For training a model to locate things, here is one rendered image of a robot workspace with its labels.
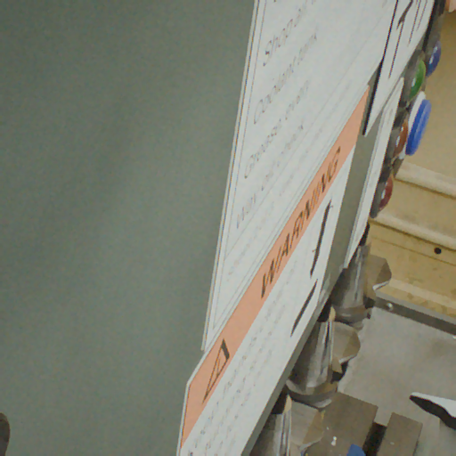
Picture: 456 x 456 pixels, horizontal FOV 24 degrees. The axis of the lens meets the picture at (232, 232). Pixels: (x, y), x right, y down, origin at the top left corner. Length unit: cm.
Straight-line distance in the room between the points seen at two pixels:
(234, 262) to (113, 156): 10
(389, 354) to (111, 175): 140
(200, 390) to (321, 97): 9
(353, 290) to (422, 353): 57
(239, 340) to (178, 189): 11
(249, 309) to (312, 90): 6
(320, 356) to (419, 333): 67
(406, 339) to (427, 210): 21
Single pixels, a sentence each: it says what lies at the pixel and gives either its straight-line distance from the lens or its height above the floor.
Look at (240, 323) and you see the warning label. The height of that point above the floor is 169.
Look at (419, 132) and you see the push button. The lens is 55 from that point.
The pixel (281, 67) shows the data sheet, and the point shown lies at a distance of 23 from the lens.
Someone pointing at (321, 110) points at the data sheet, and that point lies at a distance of 30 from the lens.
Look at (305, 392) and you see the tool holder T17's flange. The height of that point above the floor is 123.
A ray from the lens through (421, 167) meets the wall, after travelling 143.
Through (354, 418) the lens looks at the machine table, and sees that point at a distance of 135.
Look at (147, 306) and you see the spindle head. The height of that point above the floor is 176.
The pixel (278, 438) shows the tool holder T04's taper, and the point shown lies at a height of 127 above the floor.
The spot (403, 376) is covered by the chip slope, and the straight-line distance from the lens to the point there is 154.
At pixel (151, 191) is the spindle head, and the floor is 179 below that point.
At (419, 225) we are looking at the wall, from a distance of 147.
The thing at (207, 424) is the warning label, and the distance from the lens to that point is 30.
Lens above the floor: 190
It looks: 39 degrees down
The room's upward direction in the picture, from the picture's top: 9 degrees clockwise
